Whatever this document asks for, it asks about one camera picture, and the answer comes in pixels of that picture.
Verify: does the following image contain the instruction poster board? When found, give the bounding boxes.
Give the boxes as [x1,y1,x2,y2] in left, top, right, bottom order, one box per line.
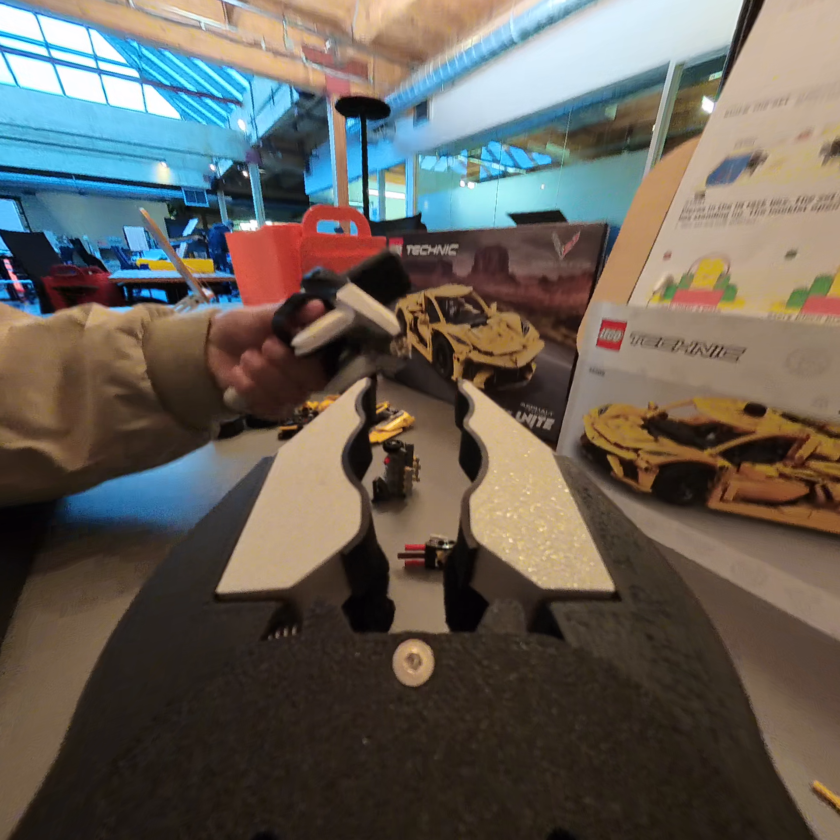
[577,0,840,353]

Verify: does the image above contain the small black red-pin brick assembly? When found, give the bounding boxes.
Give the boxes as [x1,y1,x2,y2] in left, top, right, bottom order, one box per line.
[397,535,458,571]

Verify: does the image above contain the dark car set box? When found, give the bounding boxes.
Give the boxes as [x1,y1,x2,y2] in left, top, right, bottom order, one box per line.
[387,223,610,451]

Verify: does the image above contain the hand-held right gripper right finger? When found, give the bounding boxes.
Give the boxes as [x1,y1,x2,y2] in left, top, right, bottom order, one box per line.
[443,379,619,632]

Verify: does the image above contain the white instruction booklet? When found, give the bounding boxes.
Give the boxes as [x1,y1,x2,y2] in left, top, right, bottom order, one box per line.
[556,301,840,643]

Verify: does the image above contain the red plastic bin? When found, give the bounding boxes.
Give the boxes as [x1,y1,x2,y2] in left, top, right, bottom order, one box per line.
[225,205,388,307]

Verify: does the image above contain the brick engine assembly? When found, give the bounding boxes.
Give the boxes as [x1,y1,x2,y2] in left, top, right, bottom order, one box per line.
[372,438,423,505]

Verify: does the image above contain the grey desk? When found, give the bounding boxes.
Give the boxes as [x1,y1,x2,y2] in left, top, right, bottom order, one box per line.
[0,381,840,840]

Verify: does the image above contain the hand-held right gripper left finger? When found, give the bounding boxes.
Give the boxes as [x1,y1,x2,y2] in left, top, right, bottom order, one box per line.
[215,377,396,632]

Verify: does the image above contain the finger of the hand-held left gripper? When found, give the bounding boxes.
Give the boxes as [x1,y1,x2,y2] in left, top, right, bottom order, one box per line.
[320,340,413,396]

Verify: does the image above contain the person's left hand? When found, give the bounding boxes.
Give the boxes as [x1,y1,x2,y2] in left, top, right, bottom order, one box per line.
[205,297,330,419]

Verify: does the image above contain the person's left forearm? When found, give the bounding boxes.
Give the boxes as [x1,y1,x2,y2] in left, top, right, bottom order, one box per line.
[0,302,227,508]

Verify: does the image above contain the yellow brick car body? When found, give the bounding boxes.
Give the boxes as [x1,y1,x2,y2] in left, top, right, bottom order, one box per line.
[279,392,416,446]

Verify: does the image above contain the black stand pole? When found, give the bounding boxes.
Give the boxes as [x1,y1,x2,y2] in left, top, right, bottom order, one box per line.
[335,96,392,221]

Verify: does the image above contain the silver ventilation duct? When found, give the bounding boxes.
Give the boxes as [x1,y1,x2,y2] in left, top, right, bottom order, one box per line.
[387,0,595,113]

